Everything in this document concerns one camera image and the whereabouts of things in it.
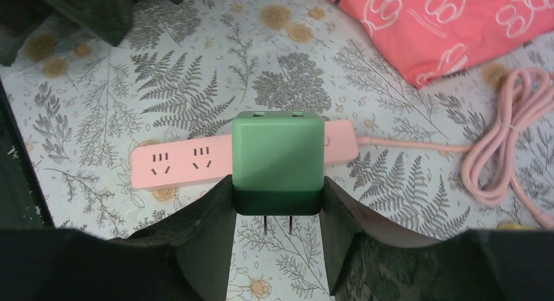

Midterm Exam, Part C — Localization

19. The pink power strip cable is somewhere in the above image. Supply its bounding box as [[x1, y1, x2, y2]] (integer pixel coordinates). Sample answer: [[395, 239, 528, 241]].
[[355, 68, 554, 230]]

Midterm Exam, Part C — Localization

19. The light green USB charger plug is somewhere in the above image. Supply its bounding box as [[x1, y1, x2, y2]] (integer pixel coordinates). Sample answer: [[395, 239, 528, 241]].
[[232, 111, 325, 229]]

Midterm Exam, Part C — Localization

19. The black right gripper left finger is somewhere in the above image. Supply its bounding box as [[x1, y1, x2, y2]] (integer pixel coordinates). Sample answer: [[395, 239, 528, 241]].
[[113, 176, 236, 300]]

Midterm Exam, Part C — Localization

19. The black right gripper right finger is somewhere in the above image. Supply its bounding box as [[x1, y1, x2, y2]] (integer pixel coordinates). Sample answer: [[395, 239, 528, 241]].
[[319, 177, 468, 300]]

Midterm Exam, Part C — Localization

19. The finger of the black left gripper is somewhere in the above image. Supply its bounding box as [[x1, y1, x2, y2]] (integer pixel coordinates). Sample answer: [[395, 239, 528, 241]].
[[42, 0, 133, 46], [1, 0, 64, 66]]

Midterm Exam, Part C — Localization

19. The pink power strip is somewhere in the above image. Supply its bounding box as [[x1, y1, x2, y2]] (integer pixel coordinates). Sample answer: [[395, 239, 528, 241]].
[[129, 120, 359, 191]]

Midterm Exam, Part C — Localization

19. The floral patterned table mat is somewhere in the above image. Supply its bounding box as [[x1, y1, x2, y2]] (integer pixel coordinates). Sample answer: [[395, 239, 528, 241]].
[[1, 0, 553, 300]]

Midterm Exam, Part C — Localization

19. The pink patterned cloth bag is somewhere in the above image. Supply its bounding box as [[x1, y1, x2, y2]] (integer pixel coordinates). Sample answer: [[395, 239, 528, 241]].
[[330, 0, 553, 87]]

